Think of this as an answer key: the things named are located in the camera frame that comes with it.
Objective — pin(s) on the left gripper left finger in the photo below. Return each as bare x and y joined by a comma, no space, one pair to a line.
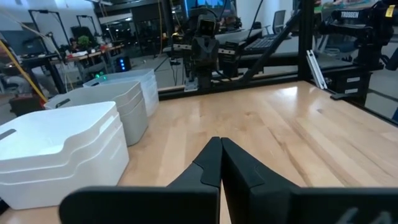
208,168

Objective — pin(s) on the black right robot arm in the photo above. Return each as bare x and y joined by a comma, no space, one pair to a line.
205,77

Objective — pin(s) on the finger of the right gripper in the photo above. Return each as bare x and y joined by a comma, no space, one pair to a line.
199,53
212,53

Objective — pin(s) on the black aluminium frame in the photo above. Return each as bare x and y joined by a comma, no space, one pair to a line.
306,40

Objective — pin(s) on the gray office chair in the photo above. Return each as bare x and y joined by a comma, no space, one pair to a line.
278,20

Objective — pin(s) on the black backlit keyboard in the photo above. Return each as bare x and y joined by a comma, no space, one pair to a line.
262,43

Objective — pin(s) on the small green potted plant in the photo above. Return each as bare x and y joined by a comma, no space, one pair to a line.
84,41

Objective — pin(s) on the dark red box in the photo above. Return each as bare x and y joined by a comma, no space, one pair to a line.
26,105

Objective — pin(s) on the silver aluminium bracket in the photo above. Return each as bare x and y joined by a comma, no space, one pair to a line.
315,70

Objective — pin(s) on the black computer blue lights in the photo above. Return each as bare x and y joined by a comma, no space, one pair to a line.
123,63

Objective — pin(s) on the gray plastic basket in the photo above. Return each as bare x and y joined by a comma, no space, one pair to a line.
132,104
133,127
93,93

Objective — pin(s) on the black labelled equipment boxes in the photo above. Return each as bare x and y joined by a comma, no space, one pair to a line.
345,84

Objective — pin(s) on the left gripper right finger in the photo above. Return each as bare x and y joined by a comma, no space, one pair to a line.
245,186

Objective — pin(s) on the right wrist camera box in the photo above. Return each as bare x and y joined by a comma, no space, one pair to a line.
206,28

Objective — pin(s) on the lit computer monitor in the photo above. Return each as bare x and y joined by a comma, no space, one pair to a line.
208,6

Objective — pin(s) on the cluttered workbench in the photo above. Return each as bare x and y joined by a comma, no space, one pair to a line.
87,55

